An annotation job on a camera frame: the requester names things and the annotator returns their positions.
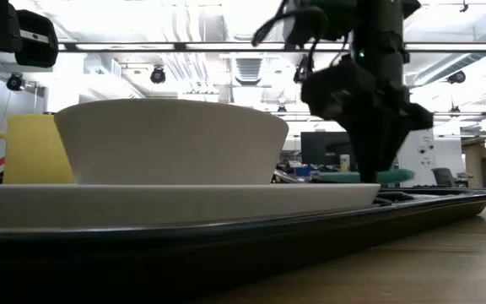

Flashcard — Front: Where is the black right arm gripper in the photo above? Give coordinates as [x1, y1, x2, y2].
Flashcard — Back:
[301, 62, 435, 183]

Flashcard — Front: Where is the teal-handled metal fork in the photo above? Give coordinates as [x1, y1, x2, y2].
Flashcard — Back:
[318, 168, 416, 185]

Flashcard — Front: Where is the yellow plastic cup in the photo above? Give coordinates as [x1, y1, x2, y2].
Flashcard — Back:
[2, 113, 76, 185]

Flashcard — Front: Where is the white deep bowl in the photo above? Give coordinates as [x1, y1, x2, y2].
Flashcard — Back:
[53, 98, 289, 186]

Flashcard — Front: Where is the white round plate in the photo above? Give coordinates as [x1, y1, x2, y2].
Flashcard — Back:
[0, 182, 381, 229]

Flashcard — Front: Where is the black serving tray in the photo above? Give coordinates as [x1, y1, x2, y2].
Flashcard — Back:
[0, 187, 486, 304]

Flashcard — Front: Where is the white kiosk pillar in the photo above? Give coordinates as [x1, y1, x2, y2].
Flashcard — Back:
[397, 126, 437, 188]

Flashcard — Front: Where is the black computer monitor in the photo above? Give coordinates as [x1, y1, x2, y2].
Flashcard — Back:
[300, 131, 357, 172]

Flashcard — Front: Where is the dark grey swivel chair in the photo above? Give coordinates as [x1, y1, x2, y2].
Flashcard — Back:
[431, 167, 457, 188]

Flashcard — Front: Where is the ceiling air vent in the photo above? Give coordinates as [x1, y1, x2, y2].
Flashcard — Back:
[235, 57, 264, 85]

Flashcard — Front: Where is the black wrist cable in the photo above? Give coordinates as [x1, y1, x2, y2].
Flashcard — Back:
[251, 0, 354, 64]

